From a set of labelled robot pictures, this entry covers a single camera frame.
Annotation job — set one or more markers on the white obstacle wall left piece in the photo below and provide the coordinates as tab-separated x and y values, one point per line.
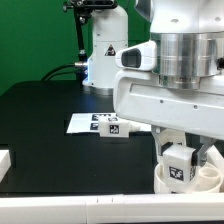
5	163

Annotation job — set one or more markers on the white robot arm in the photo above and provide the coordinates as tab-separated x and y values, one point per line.
175	79

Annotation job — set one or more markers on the white front rail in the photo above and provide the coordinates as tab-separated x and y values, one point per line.
121	209

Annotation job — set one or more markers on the white paper with tags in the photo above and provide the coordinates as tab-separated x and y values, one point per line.
86	122

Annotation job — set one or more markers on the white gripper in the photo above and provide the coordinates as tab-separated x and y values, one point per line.
139	96

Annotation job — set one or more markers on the black camera stand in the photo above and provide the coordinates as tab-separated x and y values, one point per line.
82	11

